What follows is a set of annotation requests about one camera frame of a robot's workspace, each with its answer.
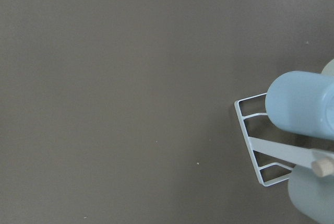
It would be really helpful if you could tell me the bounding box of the grey translucent cup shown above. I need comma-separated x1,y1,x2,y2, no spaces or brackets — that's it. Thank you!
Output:
288,166,333,223

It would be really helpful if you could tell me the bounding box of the cream cup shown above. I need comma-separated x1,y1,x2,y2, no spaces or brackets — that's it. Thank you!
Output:
321,59,334,76

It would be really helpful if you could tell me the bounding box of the white wire cup rack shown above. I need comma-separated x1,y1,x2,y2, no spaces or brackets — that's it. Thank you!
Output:
234,93,333,187

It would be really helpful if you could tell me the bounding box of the blue cup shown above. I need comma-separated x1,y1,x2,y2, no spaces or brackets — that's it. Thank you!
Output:
265,71,333,140

